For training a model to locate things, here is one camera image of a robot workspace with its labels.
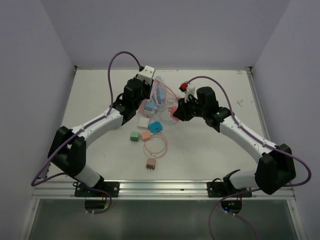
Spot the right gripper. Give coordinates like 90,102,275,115
173,94,207,122

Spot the light blue small plug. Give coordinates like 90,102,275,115
144,101,157,114

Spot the pink power strip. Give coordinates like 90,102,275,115
138,99,148,115

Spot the light blue power strip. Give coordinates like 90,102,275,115
150,76,166,107

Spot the silver white charger block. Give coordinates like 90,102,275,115
142,109,154,118

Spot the white charger plug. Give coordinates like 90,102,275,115
137,117,150,129

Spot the pink square charger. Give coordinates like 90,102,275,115
169,105,179,122

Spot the blue square charger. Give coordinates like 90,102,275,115
148,121,163,134

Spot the green plug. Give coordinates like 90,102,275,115
129,131,140,143

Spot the pink charger plug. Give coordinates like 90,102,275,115
140,131,151,142

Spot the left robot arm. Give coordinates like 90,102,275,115
48,76,154,197

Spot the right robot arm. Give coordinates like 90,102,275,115
173,84,296,197

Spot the brown plug adapter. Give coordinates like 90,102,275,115
146,158,157,171

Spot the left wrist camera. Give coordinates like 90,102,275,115
135,65,156,86

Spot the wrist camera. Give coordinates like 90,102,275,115
135,65,156,86
179,82,195,103

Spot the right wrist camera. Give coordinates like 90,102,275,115
179,82,195,103

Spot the lilac thin cable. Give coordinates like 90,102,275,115
154,104,180,127

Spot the thin pink charger cable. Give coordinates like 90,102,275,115
142,132,169,160

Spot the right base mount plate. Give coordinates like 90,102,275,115
206,178,247,198

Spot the base mount plate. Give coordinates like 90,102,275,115
206,178,247,198
72,181,120,198

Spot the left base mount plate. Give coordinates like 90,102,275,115
72,181,120,198

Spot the aluminium front rail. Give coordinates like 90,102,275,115
32,179,296,201

